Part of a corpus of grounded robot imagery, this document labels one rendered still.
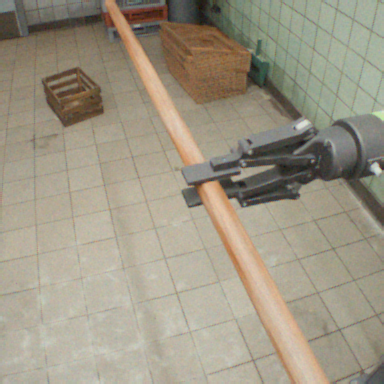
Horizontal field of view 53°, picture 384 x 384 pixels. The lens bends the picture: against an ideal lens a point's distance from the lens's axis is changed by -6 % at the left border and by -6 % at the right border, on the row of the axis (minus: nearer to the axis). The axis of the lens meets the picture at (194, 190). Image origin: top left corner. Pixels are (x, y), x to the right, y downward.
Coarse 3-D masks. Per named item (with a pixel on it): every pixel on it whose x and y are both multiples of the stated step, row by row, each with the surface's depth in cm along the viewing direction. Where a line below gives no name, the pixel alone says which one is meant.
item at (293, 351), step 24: (120, 24) 91; (144, 72) 72; (168, 96) 66; (168, 120) 61; (192, 144) 56; (216, 192) 49; (216, 216) 47; (240, 240) 43; (240, 264) 42; (264, 264) 42; (264, 288) 39; (264, 312) 37; (288, 312) 37; (288, 336) 35; (288, 360) 34; (312, 360) 33
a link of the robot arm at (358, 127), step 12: (336, 120) 57; (348, 120) 55; (360, 120) 55; (372, 120) 55; (348, 132) 55; (360, 132) 53; (372, 132) 53; (360, 144) 53; (372, 144) 53; (360, 156) 53; (372, 156) 53; (360, 168) 54; (372, 168) 54; (348, 180) 58
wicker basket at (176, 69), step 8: (168, 56) 302; (168, 64) 317; (176, 64) 290; (176, 72) 304; (184, 72) 279; (184, 80) 291; (192, 80) 276; (184, 88) 305; (192, 88) 280; (208, 88) 285; (192, 96) 293; (200, 96) 287; (208, 96) 290; (216, 96) 293; (224, 96) 296
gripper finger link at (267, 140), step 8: (296, 120) 52; (280, 128) 51; (288, 128) 51; (304, 128) 50; (312, 128) 50; (248, 136) 51; (256, 136) 51; (264, 136) 50; (272, 136) 50; (280, 136) 50; (288, 136) 50; (296, 136) 50; (304, 136) 51; (240, 144) 50; (256, 144) 49; (264, 144) 49; (272, 144) 50; (280, 144) 50; (248, 152) 49; (256, 152) 50
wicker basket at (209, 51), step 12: (168, 24) 295; (180, 24) 300; (168, 36) 292; (180, 36) 306; (192, 36) 311; (204, 36) 316; (216, 36) 316; (180, 48) 279; (192, 48) 257; (204, 48) 261; (216, 48) 318; (240, 48) 289; (192, 60) 268; (216, 60) 271; (228, 60) 275; (240, 60) 280; (204, 72) 273; (216, 72) 278; (228, 72) 282
